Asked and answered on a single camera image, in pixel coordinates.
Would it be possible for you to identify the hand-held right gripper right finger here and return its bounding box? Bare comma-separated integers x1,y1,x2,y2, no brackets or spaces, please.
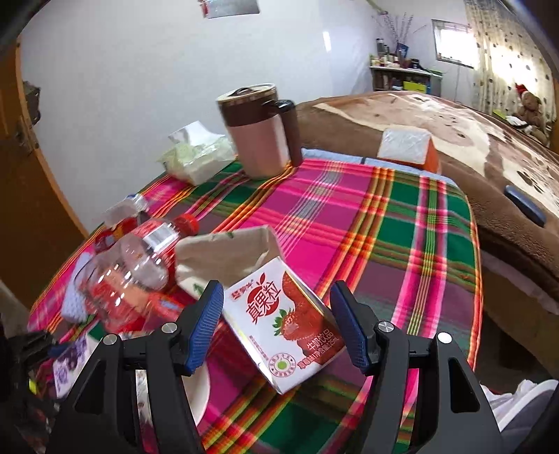
329,280,503,454

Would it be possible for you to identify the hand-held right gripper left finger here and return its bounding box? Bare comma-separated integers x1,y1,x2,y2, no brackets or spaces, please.
46,280,225,454

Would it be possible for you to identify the strawberry milk carton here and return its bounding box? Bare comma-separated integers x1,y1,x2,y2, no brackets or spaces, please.
223,257,348,395

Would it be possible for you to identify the beige paper bag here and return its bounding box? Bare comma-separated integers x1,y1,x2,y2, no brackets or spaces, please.
175,225,282,298

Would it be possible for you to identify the purple print white packet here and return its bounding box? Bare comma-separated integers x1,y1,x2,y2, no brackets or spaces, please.
52,338,99,396

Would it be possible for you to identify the white bowl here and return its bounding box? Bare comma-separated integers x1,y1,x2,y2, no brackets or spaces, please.
181,362,211,426

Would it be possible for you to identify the clear plastic bottle red cap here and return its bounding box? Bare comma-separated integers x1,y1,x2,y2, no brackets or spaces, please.
74,214,199,341

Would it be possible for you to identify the pink green plaid tablecloth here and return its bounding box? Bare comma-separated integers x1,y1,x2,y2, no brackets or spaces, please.
26,157,483,454

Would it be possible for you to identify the white crumpled wrapper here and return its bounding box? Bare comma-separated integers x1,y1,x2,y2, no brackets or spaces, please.
61,253,96,324

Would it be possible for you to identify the white yogurt cup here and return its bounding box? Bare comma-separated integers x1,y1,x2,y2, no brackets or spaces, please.
102,194,151,228

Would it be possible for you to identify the yellow patterned tissue pack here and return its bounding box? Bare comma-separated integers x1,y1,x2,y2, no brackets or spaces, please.
156,122,237,186

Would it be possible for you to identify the light blue cloth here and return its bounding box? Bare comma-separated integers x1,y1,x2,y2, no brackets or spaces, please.
303,148,457,186

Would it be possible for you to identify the person's white shoe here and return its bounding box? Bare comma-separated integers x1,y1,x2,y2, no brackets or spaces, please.
480,379,559,431

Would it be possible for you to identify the white bed sheet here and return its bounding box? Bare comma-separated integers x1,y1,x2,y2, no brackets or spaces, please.
480,251,559,306

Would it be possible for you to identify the white plastic wrapped pack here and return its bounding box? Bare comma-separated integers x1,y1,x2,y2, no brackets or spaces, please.
377,125,441,173

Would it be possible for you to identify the brown beige lidded mug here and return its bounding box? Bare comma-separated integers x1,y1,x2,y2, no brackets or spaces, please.
217,84,303,179

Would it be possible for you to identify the dark blue phone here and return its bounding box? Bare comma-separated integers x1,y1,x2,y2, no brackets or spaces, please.
503,185,546,228

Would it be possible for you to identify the brown patterned blanket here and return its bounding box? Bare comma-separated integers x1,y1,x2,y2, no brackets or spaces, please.
297,91,559,315

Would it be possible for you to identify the white shelf unit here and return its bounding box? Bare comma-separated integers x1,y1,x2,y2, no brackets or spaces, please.
369,65,444,94

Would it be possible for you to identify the row of small bottles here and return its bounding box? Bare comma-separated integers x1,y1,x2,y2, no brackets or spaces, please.
371,38,422,71

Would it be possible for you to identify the brown teddy bear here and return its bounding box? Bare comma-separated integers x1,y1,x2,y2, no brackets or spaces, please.
511,83,549,145

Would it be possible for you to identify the vase with dry branches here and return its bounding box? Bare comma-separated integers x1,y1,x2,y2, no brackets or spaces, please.
373,13,426,59

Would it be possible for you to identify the window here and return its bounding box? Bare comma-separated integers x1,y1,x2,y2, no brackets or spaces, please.
432,20,477,69

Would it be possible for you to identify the heart patterned curtain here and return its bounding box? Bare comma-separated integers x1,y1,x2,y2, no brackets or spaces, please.
465,0,557,132

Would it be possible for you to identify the wooden bed frame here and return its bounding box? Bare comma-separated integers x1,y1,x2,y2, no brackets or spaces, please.
476,297,559,378

